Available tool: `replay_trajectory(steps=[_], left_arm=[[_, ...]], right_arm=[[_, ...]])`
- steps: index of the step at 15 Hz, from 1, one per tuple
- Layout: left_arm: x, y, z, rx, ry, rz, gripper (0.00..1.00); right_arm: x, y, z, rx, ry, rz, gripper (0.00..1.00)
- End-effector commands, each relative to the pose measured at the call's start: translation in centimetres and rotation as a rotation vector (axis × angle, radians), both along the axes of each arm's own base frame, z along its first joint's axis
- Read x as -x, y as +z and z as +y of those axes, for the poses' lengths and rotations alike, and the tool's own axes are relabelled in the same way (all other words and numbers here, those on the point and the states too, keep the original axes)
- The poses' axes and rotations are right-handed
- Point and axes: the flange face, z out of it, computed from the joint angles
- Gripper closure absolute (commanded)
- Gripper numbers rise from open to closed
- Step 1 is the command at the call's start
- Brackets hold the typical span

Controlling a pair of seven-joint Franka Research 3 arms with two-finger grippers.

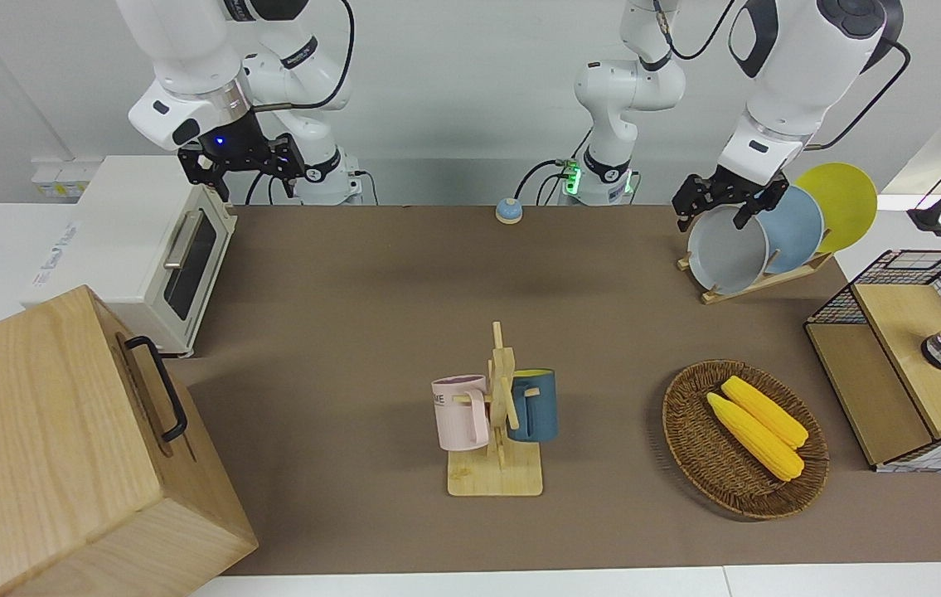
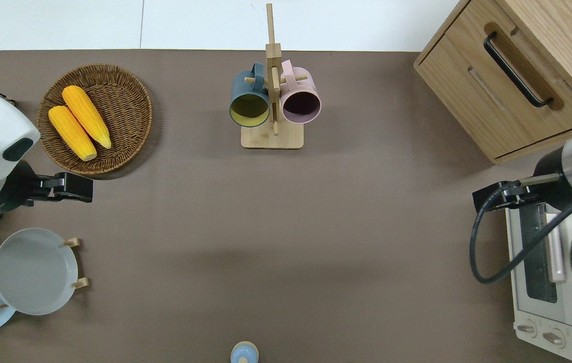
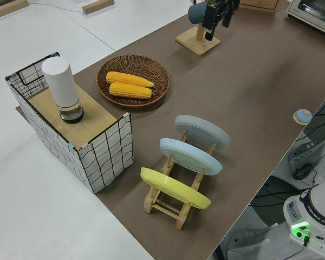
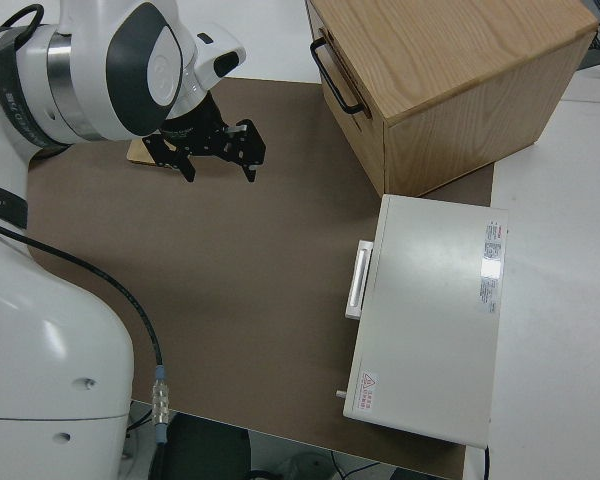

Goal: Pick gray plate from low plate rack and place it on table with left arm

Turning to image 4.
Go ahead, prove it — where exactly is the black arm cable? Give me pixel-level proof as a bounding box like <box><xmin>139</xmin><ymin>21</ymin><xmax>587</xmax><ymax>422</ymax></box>
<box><xmin>0</xmin><ymin>212</ymin><xmax>174</xmax><ymax>480</ymax></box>

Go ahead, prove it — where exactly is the brown table mat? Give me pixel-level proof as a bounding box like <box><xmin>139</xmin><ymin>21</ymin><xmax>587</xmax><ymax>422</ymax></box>
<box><xmin>24</xmin><ymin>77</ymin><xmax>496</xmax><ymax>480</ymax></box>

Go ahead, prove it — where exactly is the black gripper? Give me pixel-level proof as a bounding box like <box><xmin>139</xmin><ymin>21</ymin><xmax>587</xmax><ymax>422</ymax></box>
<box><xmin>142</xmin><ymin>97</ymin><xmax>267</xmax><ymax>184</ymax></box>

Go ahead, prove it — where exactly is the wooden mug rack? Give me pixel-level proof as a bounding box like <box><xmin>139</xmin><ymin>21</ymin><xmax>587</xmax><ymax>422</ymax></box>
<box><xmin>126</xmin><ymin>139</ymin><xmax>157</xmax><ymax>166</ymax></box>

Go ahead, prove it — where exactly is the white toaster oven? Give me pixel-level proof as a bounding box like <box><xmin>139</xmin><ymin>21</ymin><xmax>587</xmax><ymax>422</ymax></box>
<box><xmin>335</xmin><ymin>193</ymin><xmax>510</xmax><ymax>449</ymax></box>

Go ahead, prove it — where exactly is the black box handle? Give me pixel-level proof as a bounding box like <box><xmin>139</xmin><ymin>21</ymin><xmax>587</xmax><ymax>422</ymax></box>
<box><xmin>309</xmin><ymin>38</ymin><xmax>365</xmax><ymax>116</ymax></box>

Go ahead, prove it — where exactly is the silver oven door handle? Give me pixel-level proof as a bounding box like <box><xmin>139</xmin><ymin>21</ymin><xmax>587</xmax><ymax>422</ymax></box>
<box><xmin>344</xmin><ymin>240</ymin><xmax>375</xmax><ymax>320</ymax></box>

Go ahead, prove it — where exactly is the black object below table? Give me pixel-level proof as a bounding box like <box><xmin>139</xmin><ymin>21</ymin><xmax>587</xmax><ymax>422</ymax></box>
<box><xmin>164</xmin><ymin>413</ymin><xmax>254</xmax><ymax>480</ymax></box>

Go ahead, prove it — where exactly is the light wooden box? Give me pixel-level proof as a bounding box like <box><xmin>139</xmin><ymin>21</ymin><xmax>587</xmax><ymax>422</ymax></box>
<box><xmin>304</xmin><ymin>0</ymin><xmax>599</xmax><ymax>197</ymax></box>

